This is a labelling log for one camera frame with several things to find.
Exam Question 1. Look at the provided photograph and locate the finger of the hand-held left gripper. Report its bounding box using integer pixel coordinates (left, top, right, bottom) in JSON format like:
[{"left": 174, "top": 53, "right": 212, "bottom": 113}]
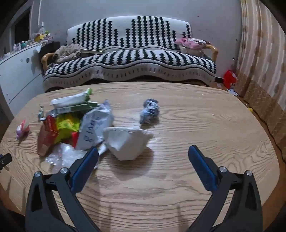
[{"left": 0, "top": 153, "right": 12, "bottom": 167}]

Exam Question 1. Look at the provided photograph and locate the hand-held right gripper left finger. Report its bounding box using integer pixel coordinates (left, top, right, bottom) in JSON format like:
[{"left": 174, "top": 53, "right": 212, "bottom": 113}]
[{"left": 25, "top": 147, "right": 101, "bottom": 232}]

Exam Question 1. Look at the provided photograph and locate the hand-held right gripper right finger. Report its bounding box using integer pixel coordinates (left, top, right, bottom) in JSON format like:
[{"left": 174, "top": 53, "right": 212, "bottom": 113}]
[{"left": 188, "top": 145, "right": 262, "bottom": 232}]

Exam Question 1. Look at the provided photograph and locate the clear plastic wrapper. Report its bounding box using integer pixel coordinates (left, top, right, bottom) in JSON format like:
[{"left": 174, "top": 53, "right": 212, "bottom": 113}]
[{"left": 45, "top": 143, "right": 99, "bottom": 170}]

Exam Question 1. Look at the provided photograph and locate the small red wrapper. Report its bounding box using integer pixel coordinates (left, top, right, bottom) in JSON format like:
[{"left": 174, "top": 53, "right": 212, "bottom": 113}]
[{"left": 71, "top": 132, "right": 80, "bottom": 148}]

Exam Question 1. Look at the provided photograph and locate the white printed plastic bag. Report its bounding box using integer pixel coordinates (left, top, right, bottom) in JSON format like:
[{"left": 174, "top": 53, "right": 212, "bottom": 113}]
[{"left": 75, "top": 100, "right": 114, "bottom": 150}]

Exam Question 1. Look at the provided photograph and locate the yellow-green snack packet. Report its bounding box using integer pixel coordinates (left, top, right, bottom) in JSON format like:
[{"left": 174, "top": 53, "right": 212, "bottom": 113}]
[{"left": 54, "top": 112, "right": 81, "bottom": 143}]

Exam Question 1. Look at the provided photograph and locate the red snack packet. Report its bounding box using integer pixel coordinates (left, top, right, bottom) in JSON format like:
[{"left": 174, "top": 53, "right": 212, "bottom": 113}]
[{"left": 37, "top": 115, "right": 60, "bottom": 156}]

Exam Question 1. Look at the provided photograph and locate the white paper bowl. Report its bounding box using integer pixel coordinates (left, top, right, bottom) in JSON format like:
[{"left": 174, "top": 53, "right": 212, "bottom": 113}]
[{"left": 103, "top": 127, "right": 154, "bottom": 161}]

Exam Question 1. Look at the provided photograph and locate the silver foil wrapper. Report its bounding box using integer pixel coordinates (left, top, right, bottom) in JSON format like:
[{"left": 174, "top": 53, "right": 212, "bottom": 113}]
[{"left": 38, "top": 105, "right": 58, "bottom": 122}]

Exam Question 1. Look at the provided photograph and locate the blue white wrapper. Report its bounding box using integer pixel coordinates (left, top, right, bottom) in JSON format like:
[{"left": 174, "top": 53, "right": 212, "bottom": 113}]
[{"left": 140, "top": 99, "right": 160, "bottom": 125}]

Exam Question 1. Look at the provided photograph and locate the small pink toy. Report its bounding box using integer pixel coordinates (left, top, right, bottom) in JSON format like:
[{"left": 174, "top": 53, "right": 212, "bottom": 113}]
[{"left": 16, "top": 120, "right": 30, "bottom": 137}]

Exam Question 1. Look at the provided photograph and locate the green white flat box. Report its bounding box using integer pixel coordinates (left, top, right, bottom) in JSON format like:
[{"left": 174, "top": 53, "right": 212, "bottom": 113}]
[{"left": 55, "top": 101, "right": 99, "bottom": 115}]

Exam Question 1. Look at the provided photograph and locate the white green tube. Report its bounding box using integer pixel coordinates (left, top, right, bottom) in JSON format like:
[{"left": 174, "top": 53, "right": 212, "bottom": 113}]
[{"left": 50, "top": 88, "right": 93, "bottom": 106}]

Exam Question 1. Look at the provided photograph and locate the white cabinet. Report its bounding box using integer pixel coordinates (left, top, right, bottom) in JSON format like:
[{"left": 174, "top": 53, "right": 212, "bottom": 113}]
[{"left": 0, "top": 42, "right": 46, "bottom": 116}]

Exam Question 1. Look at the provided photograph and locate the red bag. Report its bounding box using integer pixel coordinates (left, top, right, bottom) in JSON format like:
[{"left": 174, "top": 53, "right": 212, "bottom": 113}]
[{"left": 223, "top": 70, "right": 238, "bottom": 88}]

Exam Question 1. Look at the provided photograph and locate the wooden-armed sofa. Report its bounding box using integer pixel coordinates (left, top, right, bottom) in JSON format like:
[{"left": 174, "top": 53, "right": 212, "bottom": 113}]
[{"left": 41, "top": 16, "right": 219, "bottom": 93}]

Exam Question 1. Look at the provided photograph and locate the beige striped curtain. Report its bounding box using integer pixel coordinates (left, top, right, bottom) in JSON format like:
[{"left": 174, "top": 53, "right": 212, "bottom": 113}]
[{"left": 232, "top": 0, "right": 286, "bottom": 161}]

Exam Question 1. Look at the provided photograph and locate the dark flat book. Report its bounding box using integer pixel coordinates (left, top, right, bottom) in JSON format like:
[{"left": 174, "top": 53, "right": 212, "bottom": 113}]
[{"left": 80, "top": 49, "right": 105, "bottom": 55}]

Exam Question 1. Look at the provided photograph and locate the row of small bottles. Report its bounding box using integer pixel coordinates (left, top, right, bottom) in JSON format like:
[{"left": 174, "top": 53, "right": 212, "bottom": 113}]
[{"left": 12, "top": 40, "right": 34, "bottom": 51}]

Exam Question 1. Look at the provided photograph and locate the beige crumpled cloth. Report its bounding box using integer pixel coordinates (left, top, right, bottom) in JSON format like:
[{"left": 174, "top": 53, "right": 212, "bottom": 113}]
[{"left": 54, "top": 43, "right": 82, "bottom": 64}]

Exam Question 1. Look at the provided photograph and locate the black white patterned blanket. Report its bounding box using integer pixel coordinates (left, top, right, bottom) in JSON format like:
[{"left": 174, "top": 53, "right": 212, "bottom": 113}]
[{"left": 42, "top": 16, "right": 217, "bottom": 92}]

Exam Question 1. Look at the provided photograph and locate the pink printed cushion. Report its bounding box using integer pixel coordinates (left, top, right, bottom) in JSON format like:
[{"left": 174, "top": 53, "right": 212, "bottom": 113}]
[{"left": 174, "top": 37, "right": 211, "bottom": 49}]

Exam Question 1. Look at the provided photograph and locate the colourful toy clutter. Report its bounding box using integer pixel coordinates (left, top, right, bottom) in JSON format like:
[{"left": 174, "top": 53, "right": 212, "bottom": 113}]
[{"left": 33, "top": 31, "right": 53, "bottom": 43}]

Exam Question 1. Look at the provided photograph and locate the dark framed window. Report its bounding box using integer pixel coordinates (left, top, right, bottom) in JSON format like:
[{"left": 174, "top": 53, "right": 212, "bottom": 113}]
[{"left": 12, "top": 7, "right": 33, "bottom": 46}]

